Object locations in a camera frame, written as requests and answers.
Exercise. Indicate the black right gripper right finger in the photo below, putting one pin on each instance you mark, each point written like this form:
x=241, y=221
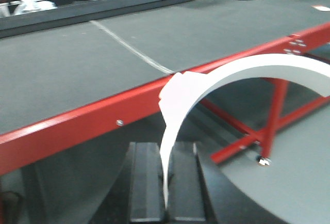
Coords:
x=200, y=193

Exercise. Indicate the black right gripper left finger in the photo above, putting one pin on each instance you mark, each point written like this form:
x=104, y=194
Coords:
x=136, y=196

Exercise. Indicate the white half-ring pipe clamp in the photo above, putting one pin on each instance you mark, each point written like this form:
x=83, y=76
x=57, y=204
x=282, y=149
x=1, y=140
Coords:
x=184, y=90

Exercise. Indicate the black table mat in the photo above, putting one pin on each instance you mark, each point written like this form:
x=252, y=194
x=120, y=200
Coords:
x=49, y=72

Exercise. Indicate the black foam board stack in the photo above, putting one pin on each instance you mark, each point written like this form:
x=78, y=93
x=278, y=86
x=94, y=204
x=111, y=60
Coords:
x=76, y=13

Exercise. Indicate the red table frame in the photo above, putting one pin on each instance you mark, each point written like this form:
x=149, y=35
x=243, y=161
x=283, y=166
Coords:
x=42, y=139

